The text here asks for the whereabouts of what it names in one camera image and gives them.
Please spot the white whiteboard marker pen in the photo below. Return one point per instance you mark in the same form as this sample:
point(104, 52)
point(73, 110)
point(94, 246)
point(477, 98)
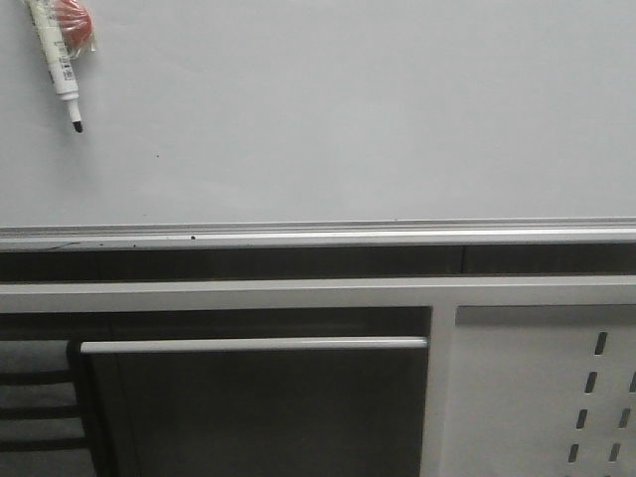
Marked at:
point(57, 58)

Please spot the large white whiteboard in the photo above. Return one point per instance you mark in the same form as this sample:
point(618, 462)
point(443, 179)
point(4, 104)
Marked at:
point(324, 122)

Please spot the dark grey panel board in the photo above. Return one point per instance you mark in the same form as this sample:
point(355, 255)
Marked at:
point(327, 406)

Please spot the white perforated metal panel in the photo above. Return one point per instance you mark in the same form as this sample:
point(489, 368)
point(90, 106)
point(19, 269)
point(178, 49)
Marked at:
point(542, 391)

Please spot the white metal table frame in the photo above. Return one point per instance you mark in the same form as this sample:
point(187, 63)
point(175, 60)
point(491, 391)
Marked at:
point(442, 296)

